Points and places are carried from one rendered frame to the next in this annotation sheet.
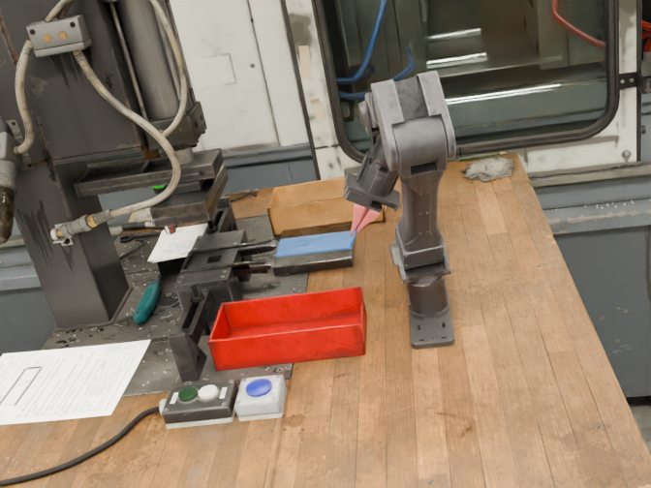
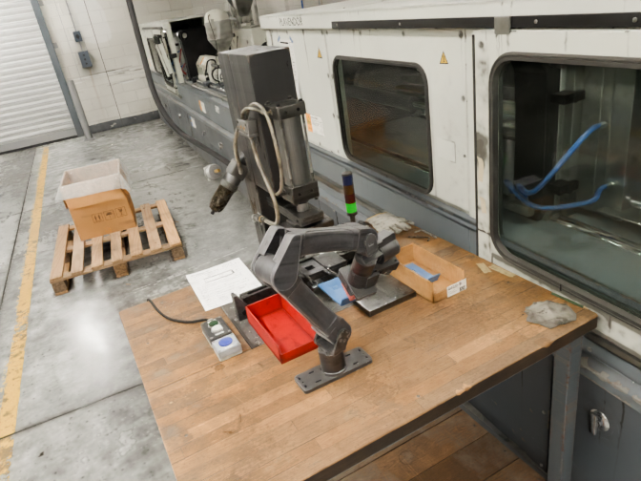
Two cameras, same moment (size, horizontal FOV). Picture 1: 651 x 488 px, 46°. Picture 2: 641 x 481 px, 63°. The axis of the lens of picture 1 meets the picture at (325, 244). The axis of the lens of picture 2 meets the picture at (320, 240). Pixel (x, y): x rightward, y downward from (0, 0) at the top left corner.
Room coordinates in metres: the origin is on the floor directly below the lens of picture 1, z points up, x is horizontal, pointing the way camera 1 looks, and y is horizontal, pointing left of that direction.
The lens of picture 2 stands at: (0.53, -1.06, 1.78)
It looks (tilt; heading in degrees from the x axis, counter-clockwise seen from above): 25 degrees down; 57
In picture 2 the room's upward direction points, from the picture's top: 9 degrees counter-clockwise
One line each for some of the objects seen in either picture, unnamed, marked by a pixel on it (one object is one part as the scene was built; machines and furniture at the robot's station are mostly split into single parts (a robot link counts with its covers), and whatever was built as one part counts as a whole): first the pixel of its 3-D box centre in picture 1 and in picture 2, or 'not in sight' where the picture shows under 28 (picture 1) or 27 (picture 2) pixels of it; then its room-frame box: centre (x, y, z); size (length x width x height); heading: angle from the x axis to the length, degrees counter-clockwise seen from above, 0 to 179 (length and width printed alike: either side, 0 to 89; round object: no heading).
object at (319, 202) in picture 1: (328, 204); (423, 271); (1.58, -0.02, 0.93); 0.25 x 0.13 x 0.08; 81
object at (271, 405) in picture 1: (263, 404); (228, 350); (0.95, 0.14, 0.90); 0.07 x 0.07 x 0.06; 81
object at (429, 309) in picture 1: (427, 293); (331, 358); (1.11, -0.15, 0.94); 0.20 x 0.07 x 0.08; 171
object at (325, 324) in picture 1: (290, 327); (280, 325); (1.10, 0.09, 0.93); 0.25 x 0.12 x 0.06; 81
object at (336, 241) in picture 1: (317, 237); (340, 288); (1.28, 0.01, 1.00); 0.15 x 0.07 x 0.03; 81
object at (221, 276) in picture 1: (212, 258); (313, 266); (1.33, 0.22, 0.98); 0.20 x 0.10 x 0.01; 171
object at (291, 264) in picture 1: (316, 247); (378, 293); (1.42, 0.02, 0.91); 0.17 x 0.16 x 0.02; 171
